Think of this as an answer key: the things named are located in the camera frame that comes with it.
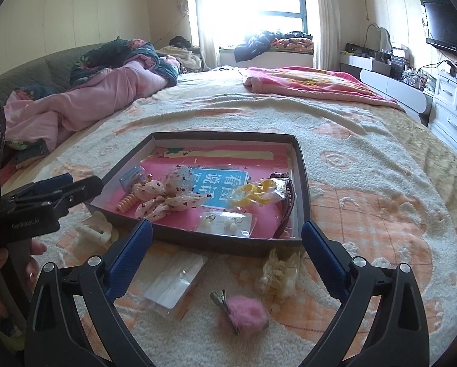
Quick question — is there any clear plastic packet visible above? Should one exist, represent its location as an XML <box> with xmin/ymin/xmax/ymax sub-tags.
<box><xmin>143</xmin><ymin>254</ymin><xmax>209</xmax><ymax>314</ymax></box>

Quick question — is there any cosmetics organizer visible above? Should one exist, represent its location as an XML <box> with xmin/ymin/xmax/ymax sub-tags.
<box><xmin>374</xmin><ymin>48</ymin><xmax>409</xmax><ymax>79</ymax></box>

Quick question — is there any window with dark frame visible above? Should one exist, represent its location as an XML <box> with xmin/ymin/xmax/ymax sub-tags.
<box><xmin>192</xmin><ymin>0</ymin><xmax>321</xmax><ymax>52</ymax></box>

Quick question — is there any small blue box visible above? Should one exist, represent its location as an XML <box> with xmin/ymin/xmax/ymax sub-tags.
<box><xmin>118</xmin><ymin>166</ymin><xmax>145</xmax><ymax>190</ymax></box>

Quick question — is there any orange spiral hair tie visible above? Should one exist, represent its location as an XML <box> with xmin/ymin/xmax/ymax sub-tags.
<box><xmin>116</xmin><ymin>193</ymin><xmax>139</xmax><ymax>213</ymax></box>

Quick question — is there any polka-dot fabric bow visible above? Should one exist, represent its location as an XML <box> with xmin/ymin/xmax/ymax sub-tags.
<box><xmin>131</xmin><ymin>164</ymin><xmax>212</xmax><ymax>222</ymax></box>

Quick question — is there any clear plastic claw clip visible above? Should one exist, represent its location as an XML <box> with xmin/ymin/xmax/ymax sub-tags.
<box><xmin>255</xmin><ymin>248</ymin><xmax>302</xmax><ymax>299</ymax></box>

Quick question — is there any pink floral quilt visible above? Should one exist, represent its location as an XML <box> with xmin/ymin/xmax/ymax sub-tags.
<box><xmin>3</xmin><ymin>37</ymin><xmax>179</xmax><ymax>161</ymax></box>

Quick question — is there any dark puffer jacket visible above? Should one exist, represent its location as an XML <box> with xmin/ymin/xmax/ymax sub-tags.
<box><xmin>234</xmin><ymin>31</ymin><xmax>275</xmax><ymax>62</ymax></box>

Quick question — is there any tangle of cables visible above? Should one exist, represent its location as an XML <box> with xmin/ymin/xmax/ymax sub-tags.
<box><xmin>402</xmin><ymin>65</ymin><xmax>439</xmax><ymax>92</ymax></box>

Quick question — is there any black wall television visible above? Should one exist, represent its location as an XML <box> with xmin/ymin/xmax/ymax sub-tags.
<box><xmin>421</xmin><ymin>0</ymin><xmax>457</xmax><ymax>62</ymax></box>

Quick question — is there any white window seat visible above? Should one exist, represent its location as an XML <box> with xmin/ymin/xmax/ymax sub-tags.
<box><xmin>218</xmin><ymin>46</ymin><xmax>315</xmax><ymax>71</ymax></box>

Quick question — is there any white drawer cabinet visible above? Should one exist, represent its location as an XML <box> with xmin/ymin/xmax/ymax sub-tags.
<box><xmin>427</xmin><ymin>69</ymin><xmax>457</xmax><ymax>161</ymax></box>

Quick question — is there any pink patterned blanket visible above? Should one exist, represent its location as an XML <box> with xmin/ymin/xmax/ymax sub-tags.
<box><xmin>243</xmin><ymin>66</ymin><xmax>405</xmax><ymax>112</ymax></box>

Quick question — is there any cream cloth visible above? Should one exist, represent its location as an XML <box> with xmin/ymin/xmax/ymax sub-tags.
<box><xmin>156</xmin><ymin>46</ymin><xmax>202</xmax><ymax>73</ymax></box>

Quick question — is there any arched table mirror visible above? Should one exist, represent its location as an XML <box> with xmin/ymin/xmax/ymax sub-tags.
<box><xmin>366</xmin><ymin>23</ymin><xmax>393</xmax><ymax>52</ymax></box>

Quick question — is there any grey quilted headboard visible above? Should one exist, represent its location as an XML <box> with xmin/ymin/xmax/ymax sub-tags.
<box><xmin>0</xmin><ymin>44</ymin><xmax>99</xmax><ymax>102</ymax></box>

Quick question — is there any clear earring packet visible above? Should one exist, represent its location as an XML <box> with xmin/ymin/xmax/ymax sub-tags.
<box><xmin>195</xmin><ymin>210</ymin><xmax>258</xmax><ymax>238</ymax></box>

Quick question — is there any shallow dark cardboard box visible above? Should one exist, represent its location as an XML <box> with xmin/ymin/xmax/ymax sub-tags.
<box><xmin>84</xmin><ymin>132</ymin><xmax>310</xmax><ymax>257</ymax></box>

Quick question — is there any white dressing table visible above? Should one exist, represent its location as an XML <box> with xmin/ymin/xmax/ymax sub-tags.
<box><xmin>339</xmin><ymin>53</ymin><xmax>433</xmax><ymax>123</ymax></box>

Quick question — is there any peach and white bedspread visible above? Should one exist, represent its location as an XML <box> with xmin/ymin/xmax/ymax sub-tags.
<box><xmin>0</xmin><ymin>65</ymin><xmax>457</xmax><ymax>367</ymax></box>

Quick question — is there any dark toothed headband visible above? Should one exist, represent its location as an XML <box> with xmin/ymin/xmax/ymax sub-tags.
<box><xmin>269</xmin><ymin>173</ymin><xmax>299</xmax><ymax>239</ymax></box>

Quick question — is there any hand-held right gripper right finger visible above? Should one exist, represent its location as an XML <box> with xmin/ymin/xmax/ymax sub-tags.
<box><xmin>301</xmin><ymin>220</ymin><xmax>430</xmax><ymax>367</ymax></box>

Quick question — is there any pink fluffy hair clip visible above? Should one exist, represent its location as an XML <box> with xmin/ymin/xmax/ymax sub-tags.
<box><xmin>209</xmin><ymin>290</ymin><xmax>269</xmax><ymax>336</ymax></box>

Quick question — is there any yellow hair accessory packet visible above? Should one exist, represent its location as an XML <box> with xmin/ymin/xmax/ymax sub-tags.
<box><xmin>228</xmin><ymin>178</ymin><xmax>286</xmax><ymax>209</ymax></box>

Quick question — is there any orange patterned blanket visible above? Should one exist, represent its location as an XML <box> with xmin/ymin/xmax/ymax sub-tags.
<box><xmin>270</xmin><ymin>32</ymin><xmax>314</xmax><ymax>52</ymax></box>

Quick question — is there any white sheer curtain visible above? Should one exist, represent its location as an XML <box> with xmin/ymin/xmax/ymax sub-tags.
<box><xmin>309</xmin><ymin>0</ymin><xmax>342</xmax><ymax>71</ymax></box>
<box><xmin>177</xmin><ymin>0</ymin><xmax>219</xmax><ymax>71</ymax></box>

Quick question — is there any white hair claw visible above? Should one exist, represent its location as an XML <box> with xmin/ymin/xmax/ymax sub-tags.
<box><xmin>75</xmin><ymin>214</ymin><xmax>116</xmax><ymax>245</ymax></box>

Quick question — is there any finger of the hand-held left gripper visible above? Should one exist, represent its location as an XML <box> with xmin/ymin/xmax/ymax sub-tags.
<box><xmin>12</xmin><ymin>175</ymin><xmax>104</xmax><ymax>217</ymax></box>
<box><xmin>7</xmin><ymin>173</ymin><xmax>74</xmax><ymax>201</ymax></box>

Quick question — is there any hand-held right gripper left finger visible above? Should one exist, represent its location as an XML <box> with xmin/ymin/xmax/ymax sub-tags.
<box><xmin>24</xmin><ymin>220</ymin><xmax>156</xmax><ymax>367</ymax></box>

